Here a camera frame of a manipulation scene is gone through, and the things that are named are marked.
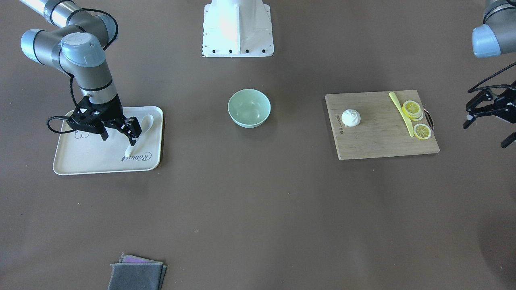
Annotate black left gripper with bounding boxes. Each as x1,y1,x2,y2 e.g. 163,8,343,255
463,81,516,149

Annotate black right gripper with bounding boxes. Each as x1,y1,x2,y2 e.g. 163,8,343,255
67,96,142,147

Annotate white ceramic spoon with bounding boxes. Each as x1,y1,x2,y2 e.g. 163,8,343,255
124,114,154,158

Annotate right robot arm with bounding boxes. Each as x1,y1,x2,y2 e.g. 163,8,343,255
21,0,141,146

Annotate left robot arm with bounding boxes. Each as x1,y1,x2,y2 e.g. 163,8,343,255
463,0,516,130

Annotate light green bowl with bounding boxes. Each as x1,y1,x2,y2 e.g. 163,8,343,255
227,89,272,128

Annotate white steamed bun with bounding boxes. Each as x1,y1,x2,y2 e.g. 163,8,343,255
341,109,361,127

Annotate cream rabbit tray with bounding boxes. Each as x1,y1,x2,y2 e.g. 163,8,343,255
53,106,164,176

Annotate stacked lemon slices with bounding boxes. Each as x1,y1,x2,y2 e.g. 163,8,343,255
402,100,424,121

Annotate yellow plastic knife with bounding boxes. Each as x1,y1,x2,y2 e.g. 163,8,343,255
389,91,414,137

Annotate bamboo cutting board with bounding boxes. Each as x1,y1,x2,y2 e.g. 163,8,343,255
325,91,440,160

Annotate grey folded cloth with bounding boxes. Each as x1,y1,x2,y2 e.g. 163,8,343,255
108,255,167,290

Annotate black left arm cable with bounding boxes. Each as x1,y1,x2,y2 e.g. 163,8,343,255
468,62,516,94

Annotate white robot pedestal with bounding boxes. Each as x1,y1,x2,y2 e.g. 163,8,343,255
202,0,275,58

